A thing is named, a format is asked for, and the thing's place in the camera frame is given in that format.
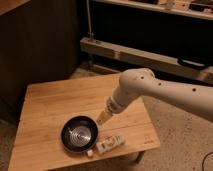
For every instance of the vertical metal pole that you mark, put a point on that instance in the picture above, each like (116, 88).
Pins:
(90, 32)

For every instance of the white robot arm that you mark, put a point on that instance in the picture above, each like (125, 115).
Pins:
(134, 83)

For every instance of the black handle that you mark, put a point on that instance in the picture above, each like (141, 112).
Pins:
(191, 65)

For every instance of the wooden shelf board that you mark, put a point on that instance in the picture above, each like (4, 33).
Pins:
(178, 7)

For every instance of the wooden table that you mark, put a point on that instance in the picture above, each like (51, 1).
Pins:
(48, 106)

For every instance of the long grey metal beam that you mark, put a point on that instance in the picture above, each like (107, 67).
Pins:
(146, 59)

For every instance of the small white bottle cap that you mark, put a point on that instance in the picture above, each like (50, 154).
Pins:
(90, 153)

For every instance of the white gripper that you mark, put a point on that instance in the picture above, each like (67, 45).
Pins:
(113, 107)

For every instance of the black ceramic bowl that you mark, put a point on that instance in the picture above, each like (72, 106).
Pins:
(79, 134)

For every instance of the clear plastic bottle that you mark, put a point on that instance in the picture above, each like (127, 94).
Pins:
(109, 143)

